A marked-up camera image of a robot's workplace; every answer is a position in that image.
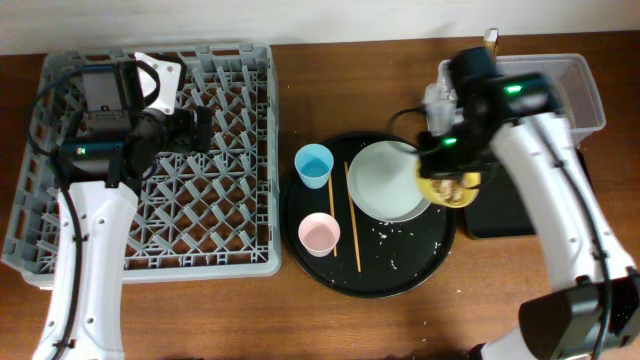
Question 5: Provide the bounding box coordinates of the black rectangular food tray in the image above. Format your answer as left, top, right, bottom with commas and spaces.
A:
459, 146, 604, 240

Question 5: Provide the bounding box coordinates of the round black serving tray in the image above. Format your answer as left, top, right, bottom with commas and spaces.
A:
279, 132, 457, 298

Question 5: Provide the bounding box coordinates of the pink plastic cup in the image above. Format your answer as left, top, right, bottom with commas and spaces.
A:
298, 212, 341, 257

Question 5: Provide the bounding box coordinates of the yellow plastic bowl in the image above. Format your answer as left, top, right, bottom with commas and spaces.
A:
415, 166, 481, 208

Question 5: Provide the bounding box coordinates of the blue plastic cup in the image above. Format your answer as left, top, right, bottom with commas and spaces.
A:
294, 144, 334, 189

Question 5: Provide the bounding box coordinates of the wooden chopstick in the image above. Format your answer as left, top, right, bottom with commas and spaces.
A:
328, 173, 338, 257
343, 162, 362, 274

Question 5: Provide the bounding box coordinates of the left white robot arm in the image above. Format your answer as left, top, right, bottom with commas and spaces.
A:
27, 52, 213, 359

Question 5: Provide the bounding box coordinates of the grey round plate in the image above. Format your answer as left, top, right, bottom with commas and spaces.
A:
347, 141, 431, 223

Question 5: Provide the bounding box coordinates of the food scraps and rice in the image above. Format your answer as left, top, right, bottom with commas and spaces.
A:
432, 179, 473, 207

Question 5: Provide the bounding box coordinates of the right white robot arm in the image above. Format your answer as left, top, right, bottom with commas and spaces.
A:
417, 47, 639, 359

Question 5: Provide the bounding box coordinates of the gold snack wrapper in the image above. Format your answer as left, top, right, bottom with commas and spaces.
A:
483, 28, 499, 59

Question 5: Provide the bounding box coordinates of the clear plastic waste bin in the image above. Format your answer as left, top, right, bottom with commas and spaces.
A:
425, 53, 607, 159

